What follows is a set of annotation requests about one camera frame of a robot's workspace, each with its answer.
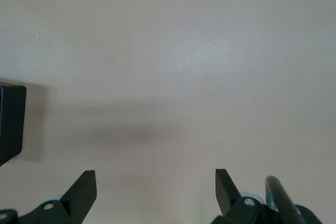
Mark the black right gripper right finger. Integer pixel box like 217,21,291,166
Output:
211,168,326,224

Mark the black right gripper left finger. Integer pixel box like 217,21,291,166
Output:
0,170,97,224

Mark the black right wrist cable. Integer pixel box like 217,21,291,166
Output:
264,175,308,224

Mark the black plastic box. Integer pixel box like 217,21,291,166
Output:
0,82,27,167

